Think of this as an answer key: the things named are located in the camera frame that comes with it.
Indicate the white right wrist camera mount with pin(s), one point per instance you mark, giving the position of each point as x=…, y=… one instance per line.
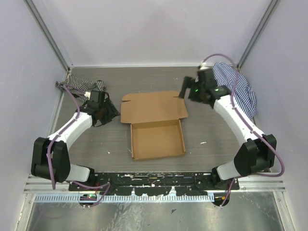
x=203, y=66

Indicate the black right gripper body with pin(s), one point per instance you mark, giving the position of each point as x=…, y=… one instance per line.
x=196, y=93

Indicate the aluminium rail beam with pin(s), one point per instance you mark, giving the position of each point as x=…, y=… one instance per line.
x=246, y=184

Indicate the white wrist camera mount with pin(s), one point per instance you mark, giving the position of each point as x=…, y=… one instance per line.
x=203, y=66
x=87, y=94

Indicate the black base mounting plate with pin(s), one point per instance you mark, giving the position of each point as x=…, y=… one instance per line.
x=159, y=183

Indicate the brown cardboard box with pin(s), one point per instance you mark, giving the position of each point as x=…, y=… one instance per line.
x=155, y=124

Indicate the black white striped cloth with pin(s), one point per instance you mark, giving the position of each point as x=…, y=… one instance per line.
x=78, y=86

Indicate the aluminium corner post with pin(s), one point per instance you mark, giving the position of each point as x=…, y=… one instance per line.
x=45, y=29
x=269, y=11

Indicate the white slotted cable duct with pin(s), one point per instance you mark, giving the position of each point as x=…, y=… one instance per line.
x=77, y=197

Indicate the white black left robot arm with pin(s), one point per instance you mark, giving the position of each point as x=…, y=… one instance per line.
x=50, y=159

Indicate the right aluminium corner post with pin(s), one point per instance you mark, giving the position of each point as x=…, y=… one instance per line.
x=269, y=11

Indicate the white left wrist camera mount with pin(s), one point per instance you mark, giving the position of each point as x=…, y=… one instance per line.
x=87, y=94

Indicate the left aluminium corner post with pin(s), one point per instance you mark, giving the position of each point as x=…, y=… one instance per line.
x=45, y=29

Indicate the blue white striped cloth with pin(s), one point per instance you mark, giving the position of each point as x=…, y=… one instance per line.
x=244, y=95

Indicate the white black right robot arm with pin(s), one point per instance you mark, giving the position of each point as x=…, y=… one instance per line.
x=256, y=152

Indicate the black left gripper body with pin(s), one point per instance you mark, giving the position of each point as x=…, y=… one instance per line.
x=105, y=117

